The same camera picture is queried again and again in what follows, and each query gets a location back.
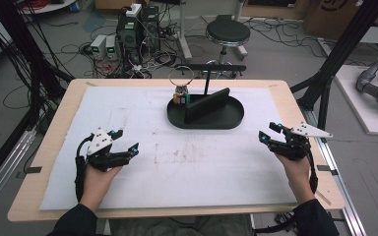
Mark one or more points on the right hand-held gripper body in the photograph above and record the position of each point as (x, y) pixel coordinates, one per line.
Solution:
(293, 147)

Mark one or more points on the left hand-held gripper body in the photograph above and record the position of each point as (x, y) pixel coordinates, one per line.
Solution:
(103, 157)

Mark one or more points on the black oval tray with stand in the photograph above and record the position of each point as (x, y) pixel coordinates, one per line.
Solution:
(223, 119)

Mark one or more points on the person's left hand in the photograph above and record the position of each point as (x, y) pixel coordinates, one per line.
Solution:
(96, 185)

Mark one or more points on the person's right hand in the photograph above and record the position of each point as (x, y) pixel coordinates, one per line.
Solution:
(298, 177)

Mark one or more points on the white foam table mat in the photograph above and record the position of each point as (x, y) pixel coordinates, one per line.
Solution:
(177, 177)

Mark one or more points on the white board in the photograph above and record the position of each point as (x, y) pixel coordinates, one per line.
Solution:
(354, 111)

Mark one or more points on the white metal desk leg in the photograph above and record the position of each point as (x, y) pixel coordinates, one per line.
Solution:
(242, 51)
(182, 29)

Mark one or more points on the person's lap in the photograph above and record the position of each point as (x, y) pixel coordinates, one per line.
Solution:
(177, 226)

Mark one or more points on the white power supply box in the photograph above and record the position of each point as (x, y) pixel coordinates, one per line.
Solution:
(111, 46)
(97, 46)

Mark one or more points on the black computer tower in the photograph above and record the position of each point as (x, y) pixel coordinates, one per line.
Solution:
(151, 26)
(128, 36)

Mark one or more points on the round black stool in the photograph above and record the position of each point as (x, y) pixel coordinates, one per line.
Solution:
(228, 31)

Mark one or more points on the cardboard box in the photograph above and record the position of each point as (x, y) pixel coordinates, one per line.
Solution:
(331, 16)

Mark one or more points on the white power strip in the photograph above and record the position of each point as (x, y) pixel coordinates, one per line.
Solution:
(133, 10)

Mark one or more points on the aluminium rail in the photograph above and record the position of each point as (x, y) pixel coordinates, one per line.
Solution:
(344, 196)
(6, 157)

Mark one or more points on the black metal frame post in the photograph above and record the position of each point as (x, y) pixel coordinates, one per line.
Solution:
(338, 49)

